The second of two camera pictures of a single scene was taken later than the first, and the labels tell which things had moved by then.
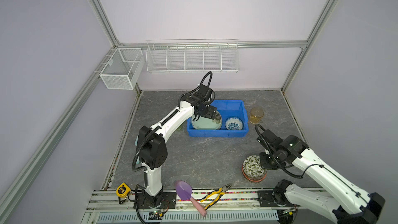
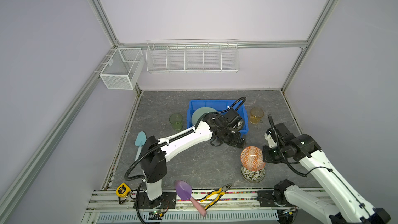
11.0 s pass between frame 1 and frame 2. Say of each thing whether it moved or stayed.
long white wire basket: stayed
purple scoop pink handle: stayed
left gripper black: moved
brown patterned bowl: moved
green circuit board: stayed
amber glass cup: stayed
